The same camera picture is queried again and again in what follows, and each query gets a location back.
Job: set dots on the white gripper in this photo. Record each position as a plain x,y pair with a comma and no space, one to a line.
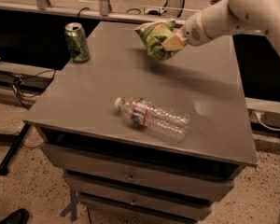
192,32

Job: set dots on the green jalapeno chip bag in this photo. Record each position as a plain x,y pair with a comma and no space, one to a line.
153,34

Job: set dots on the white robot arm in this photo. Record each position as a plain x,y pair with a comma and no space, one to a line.
228,17

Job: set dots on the green soda can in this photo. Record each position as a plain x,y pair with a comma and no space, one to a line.
76,40

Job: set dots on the clear plastic water bottle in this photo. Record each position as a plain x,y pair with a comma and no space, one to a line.
159,119

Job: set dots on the grey drawer cabinet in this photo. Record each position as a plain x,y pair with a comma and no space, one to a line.
121,168

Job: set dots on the black metal stand leg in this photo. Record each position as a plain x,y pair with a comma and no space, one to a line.
12,151

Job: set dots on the black shoe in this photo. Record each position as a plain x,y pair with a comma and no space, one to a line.
20,216

